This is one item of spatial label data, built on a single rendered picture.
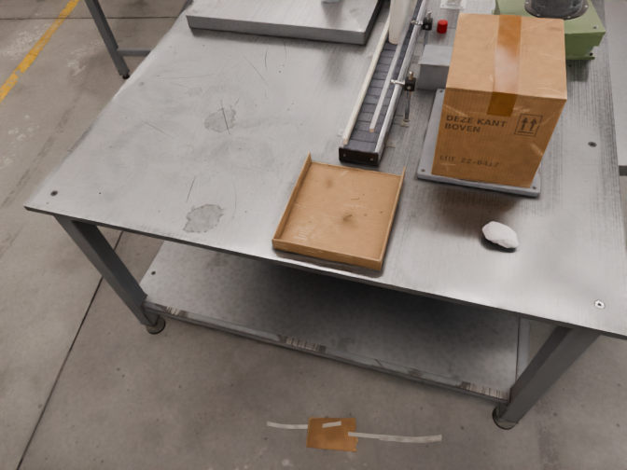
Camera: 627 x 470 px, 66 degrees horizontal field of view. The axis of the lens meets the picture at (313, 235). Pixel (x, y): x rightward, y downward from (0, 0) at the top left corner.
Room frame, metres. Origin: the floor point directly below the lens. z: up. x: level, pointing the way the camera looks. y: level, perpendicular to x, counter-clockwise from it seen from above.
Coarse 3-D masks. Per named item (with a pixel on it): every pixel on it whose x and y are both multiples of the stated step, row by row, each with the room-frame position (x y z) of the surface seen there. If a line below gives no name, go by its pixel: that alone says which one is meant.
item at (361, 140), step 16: (416, 16) 1.52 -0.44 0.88; (384, 48) 1.36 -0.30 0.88; (384, 64) 1.27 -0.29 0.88; (400, 64) 1.26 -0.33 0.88; (384, 80) 1.20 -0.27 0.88; (368, 96) 1.13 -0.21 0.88; (368, 112) 1.06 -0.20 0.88; (384, 112) 1.06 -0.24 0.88; (368, 128) 1.00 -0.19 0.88; (352, 144) 0.95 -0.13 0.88; (368, 144) 0.94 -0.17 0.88
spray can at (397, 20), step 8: (392, 0) 1.38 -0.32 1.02; (400, 0) 1.37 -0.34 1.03; (392, 8) 1.38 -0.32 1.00; (400, 8) 1.37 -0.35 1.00; (392, 16) 1.38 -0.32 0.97; (400, 16) 1.37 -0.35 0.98; (392, 24) 1.38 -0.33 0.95; (400, 24) 1.37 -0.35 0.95; (392, 32) 1.38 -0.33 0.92; (400, 32) 1.37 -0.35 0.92; (392, 40) 1.37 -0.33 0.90
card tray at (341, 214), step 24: (312, 168) 0.92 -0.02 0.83; (336, 168) 0.91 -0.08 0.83; (312, 192) 0.83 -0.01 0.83; (336, 192) 0.82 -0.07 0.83; (360, 192) 0.81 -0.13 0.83; (384, 192) 0.80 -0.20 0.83; (288, 216) 0.76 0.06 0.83; (312, 216) 0.75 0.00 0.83; (336, 216) 0.74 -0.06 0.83; (360, 216) 0.73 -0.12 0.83; (384, 216) 0.72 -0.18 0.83; (288, 240) 0.69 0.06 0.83; (312, 240) 0.68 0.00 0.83; (336, 240) 0.67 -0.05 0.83; (360, 240) 0.66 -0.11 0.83; (384, 240) 0.63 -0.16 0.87; (360, 264) 0.59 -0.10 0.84
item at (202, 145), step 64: (384, 0) 1.74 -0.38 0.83; (192, 64) 1.49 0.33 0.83; (256, 64) 1.44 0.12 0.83; (320, 64) 1.39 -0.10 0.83; (576, 64) 1.22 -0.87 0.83; (128, 128) 1.20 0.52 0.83; (192, 128) 1.16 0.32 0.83; (256, 128) 1.12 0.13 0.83; (320, 128) 1.08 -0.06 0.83; (576, 128) 0.95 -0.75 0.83; (64, 192) 0.96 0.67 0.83; (128, 192) 0.92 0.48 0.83; (192, 192) 0.89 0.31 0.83; (256, 192) 0.86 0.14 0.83; (448, 192) 0.78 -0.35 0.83; (576, 192) 0.73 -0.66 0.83; (256, 256) 0.66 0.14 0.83; (384, 256) 0.61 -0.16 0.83; (448, 256) 0.59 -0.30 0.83; (512, 256) 0.57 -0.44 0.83; (576, 256) 0.54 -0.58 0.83; (576, 320) 0.40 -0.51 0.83
